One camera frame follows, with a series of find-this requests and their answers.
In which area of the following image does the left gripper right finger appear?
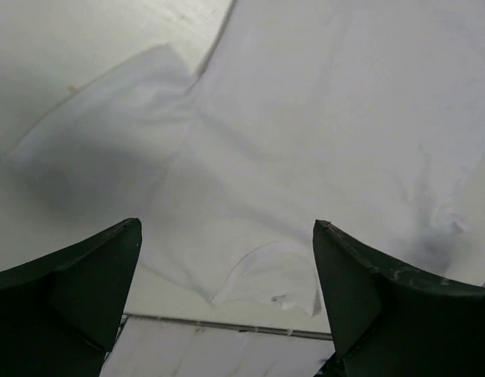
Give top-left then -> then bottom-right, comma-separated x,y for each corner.
313,220 -> 485,377

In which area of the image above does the white t-shirt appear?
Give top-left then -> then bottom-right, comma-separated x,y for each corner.
9,1 -> 485,316

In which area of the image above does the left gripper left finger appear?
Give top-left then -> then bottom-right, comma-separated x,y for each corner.
0,218 -> 142,377

